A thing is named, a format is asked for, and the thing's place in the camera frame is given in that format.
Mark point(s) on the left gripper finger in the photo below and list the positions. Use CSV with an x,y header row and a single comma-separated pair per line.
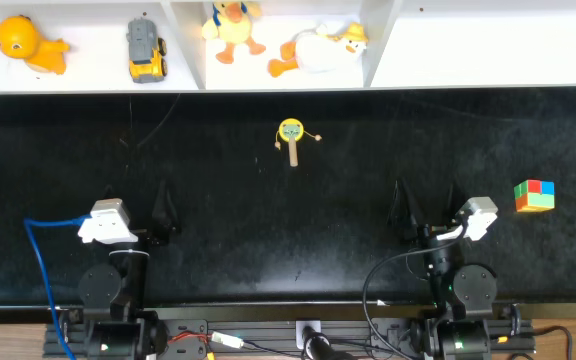
x,y
107,192
165,214

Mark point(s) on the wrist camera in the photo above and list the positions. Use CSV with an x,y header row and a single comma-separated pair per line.
x,y
479,212
108,222

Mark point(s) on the yellow rubber duck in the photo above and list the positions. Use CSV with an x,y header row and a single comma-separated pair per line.
x,y
18,37

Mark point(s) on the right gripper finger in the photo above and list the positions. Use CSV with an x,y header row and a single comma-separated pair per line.
x,y
404,215
451,205

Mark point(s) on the mounting rail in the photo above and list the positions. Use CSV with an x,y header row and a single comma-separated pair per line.
x,y
278,332

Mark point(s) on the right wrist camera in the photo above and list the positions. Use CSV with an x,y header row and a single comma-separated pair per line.
x,y
479,212

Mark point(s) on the yellow plush duck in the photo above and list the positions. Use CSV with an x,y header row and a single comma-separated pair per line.
x,y
233,30

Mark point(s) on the white plush duck with hat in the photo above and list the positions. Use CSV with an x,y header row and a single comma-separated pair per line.
x,y
318,52

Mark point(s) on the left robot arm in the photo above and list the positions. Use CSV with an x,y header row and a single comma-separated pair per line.
x,y
100,286

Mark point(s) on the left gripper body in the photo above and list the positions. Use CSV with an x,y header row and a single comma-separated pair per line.
x,y
152,237

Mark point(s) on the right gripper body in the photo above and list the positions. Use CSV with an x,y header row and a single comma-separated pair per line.
x,y
430,234

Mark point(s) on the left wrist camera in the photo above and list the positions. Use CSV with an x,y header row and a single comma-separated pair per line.
x,y
108,222

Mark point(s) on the many-coloured puzzle cube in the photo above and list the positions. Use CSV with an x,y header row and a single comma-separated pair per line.
x,y
533,197

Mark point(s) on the grey and yellow toy truck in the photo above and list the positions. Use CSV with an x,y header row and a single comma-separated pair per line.
x,y
143,45

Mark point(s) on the yellow wooden rattle drum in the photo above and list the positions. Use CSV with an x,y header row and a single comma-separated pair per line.
x,y
293,150

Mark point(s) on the white shelf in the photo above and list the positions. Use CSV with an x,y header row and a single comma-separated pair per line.
x,y
468,50

